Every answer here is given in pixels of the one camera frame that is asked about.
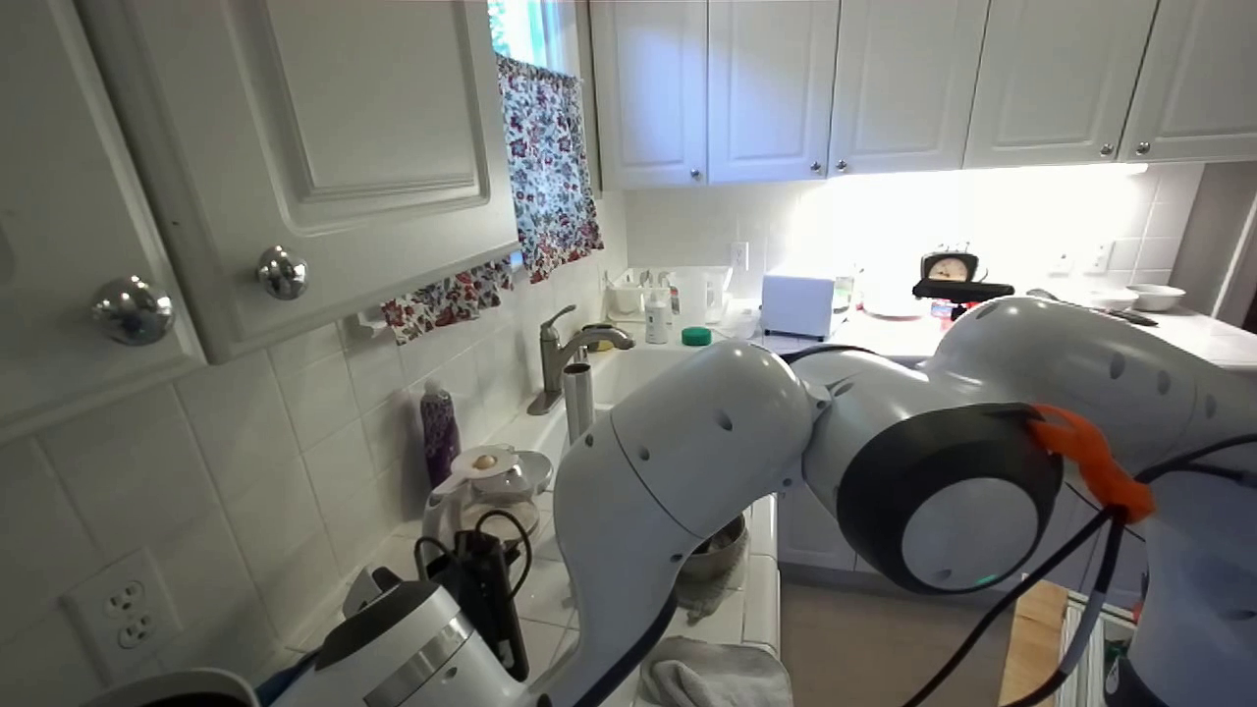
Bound white soap bottle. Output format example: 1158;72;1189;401
646;288;676;348

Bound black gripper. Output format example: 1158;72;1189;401
435;526;535;682

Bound round silver cabinet knob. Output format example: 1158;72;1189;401
86;271;177;348
251;242;316;303

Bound white base cabinet row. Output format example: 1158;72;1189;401
778;481;918;587

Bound grey round dish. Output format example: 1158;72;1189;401
511;449;558;498

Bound white upright cylinder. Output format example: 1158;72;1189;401
564;360;600;449

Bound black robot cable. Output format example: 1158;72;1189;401
899;428;1257;707

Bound wide white wall cabinet door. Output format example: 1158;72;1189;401
72;0;524;370

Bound teal cloth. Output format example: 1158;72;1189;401
251;649;317;707

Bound white wall cabinet row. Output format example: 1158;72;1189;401
586;0;1257;188

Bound white bowl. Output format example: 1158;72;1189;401
1130;278;1189;314

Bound clear countertop containers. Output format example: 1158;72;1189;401
600;264;739;324

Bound orange black camera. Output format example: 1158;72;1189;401
913;246;1017;331

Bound silver sink faucet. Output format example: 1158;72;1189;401
528;303;641;421

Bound narrow white wall cabinet door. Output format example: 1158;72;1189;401
0;0;207;442

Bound window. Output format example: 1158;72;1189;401
484;0;583;74

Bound purple bottle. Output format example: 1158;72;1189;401
408;379;463;489

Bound floral curtain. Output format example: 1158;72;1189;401
379;52;608;345

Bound white box appliance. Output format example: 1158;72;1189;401
760;271;838;345

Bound aluminium mounting frame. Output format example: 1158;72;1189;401
1058;593;1140;707

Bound orange cable strap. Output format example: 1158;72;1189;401
1024;401;1158;526

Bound white wall outlet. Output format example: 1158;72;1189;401
57;546;188;682

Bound white plate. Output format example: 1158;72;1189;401
1034;276;1142;318

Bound white ceramic sink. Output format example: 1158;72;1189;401
595;341;739;413

